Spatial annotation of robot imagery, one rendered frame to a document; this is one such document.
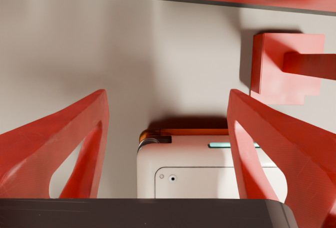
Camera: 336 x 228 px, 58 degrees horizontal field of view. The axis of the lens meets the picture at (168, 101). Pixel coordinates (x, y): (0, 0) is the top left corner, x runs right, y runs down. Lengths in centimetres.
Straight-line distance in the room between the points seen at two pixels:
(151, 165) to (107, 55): 45
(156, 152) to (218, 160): 18
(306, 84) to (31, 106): 98
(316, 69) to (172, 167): 47
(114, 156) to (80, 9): 55
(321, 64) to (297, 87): 27
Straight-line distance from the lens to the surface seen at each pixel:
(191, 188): 93
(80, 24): 117
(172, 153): 90
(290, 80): 108
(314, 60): 87
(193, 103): 114
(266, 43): 105
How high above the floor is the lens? 112
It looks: 81 degrees down
